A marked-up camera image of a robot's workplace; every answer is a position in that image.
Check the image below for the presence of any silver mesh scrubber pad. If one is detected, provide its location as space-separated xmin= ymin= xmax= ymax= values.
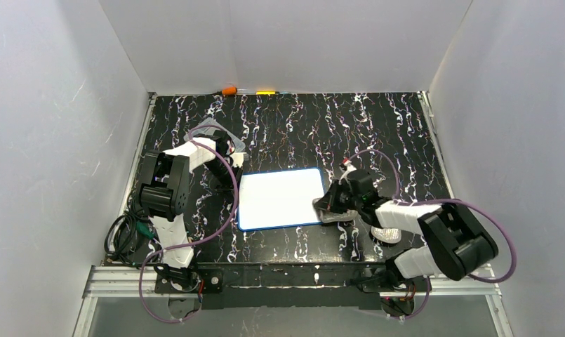
xmin=312 ymin=198 xmax=359 ymax=225

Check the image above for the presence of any blue framed whiteboard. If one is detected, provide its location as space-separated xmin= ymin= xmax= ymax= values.
xmin=238 ymin=168 xmax=324 ymax=232

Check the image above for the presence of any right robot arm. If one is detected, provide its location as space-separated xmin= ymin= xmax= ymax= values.
xmin=313 ymin=169 xmax=499 ymax=282

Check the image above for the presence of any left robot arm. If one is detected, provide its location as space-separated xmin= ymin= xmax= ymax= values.
xmin=135 ymin=125 xmax=246 ymax=268

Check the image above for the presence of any clear plastic screw box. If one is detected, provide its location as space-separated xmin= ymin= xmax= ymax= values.
xmin=183 ymin=117 xmax=246 ymax=152

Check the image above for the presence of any orange marker cap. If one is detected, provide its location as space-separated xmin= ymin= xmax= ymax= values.
xmin=221 ymin=86 xmax=238 ymax=95

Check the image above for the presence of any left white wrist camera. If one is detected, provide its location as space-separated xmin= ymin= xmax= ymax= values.
xmin=230 ymin=152 xmax=247 ymax=169

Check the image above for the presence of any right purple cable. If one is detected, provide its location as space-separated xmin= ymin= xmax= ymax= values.
xmin=343 ymin=148 xmax=519 ymax=322

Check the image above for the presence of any purple cable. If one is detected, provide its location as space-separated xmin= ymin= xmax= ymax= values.
xmin=138 ymin=124 xmax=240 ymax=325
xmin=343 ymin=148 xmax=519 ymax=322

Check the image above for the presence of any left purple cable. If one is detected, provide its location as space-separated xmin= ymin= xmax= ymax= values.
xmin=138 ymin=124 xmax=240 ymax=325

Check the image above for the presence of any black cable bundle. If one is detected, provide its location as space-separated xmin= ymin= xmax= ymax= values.
xmin=104 ymin=211 xmax=153 ymax=266

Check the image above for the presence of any aluminium front rail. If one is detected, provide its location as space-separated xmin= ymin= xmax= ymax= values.
xmin=84 ymin=263 xmax=501 ymax=298

